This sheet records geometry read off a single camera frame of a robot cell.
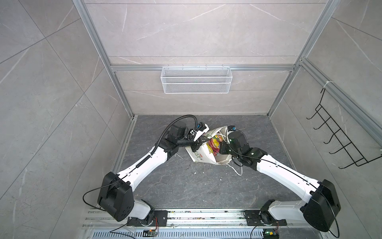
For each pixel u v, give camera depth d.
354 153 0.60
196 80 1.01
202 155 0.77
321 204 0.39
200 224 0.73
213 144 0.84
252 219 0.73
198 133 0.63
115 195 0.41
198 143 0.66
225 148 0.71
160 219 0.73
